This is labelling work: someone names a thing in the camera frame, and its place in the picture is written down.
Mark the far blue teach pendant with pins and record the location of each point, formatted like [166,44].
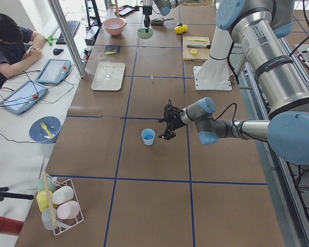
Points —
[54,71]

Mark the light blue plastic cup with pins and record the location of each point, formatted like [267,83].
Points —
[148,136]

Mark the pink bowl with ice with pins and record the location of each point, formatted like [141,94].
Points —
[114,26]

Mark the grey yellow folded cloth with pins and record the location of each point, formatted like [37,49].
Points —
[112,49]

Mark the white cup in rack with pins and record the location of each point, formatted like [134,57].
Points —
[62,195]

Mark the yellow plastic knife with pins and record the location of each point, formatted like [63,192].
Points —
[198,40]

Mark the black computer mouse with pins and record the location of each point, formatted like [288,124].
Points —
[57,51]

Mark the yellow lemon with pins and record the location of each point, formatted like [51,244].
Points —
[185,28]
[179,29]

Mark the wooden cutting board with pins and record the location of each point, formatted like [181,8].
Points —
[202,55]

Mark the blue teach pendant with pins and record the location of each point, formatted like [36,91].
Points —
[54,71]
[24,97]

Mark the red cylinder object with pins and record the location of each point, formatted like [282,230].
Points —
[10,226]

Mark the blue bowl with fork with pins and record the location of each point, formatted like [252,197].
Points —
[37,134]

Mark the pink cup in rack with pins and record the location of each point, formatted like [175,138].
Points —
[68,210]

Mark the white wire cup rack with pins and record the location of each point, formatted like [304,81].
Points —
[58,204]

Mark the clear wine glass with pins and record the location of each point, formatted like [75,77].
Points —
[104,63]

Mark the cream bear serving tray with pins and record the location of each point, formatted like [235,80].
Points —
[115,84]

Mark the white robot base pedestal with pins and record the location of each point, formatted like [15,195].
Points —
[214,73]

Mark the half lemon slice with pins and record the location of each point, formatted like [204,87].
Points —
[193,51]

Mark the metal handled tool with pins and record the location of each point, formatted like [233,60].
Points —
[198,46]

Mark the yellow plastic fork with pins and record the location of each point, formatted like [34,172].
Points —
[45,128]

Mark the yellow cup in rack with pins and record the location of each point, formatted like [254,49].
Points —
[42,200]

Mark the green clamp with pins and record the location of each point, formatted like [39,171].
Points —
[50,40]

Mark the pale blue cup in rack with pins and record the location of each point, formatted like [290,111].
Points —
[46,218]

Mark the metal ice scoop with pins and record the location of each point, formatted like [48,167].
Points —
[160,21]

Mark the black tripod handle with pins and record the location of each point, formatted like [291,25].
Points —
[4,193]

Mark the mint green bowl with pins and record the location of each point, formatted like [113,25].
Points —
[145,33]

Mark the aluminium frame post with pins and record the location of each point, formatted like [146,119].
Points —
[62,23]

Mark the seated person dark shirt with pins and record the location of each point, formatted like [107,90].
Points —
[19,48]

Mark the near blue teach pendant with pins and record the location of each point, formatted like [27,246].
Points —
[24,97]

